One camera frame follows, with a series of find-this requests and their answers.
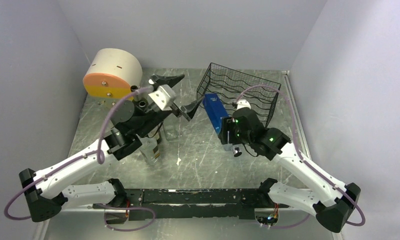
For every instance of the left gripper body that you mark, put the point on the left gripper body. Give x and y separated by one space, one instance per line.
175 110

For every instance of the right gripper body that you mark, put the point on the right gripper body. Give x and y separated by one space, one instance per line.
235 137

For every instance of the blue square bottle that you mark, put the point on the blue square bottle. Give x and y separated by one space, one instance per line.
215 111

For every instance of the clear bottle gold cap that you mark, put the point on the clear bottle gold cap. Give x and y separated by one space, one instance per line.
150 150

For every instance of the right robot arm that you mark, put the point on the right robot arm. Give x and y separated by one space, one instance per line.
330 200

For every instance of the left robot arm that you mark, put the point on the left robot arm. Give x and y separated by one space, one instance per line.
53 189

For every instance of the dark green wine bottle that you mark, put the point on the dark green wine bottle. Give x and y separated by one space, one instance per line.
142 108

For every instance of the dark bottle black neck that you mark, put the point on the dark bottle black neck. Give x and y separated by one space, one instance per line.
133 88

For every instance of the cream and orange cylinder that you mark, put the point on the cream and orange cylinder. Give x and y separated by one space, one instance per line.
112 73

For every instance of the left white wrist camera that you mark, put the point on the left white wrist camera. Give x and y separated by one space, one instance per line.
163 97

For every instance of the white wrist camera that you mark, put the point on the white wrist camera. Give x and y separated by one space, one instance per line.
242 103
163 97

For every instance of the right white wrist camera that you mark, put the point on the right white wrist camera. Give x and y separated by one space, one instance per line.
242 103

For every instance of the black wire wine rack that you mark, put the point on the black wire wine rack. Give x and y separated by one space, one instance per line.
229 83

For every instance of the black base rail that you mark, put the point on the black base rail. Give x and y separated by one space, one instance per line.
241 203

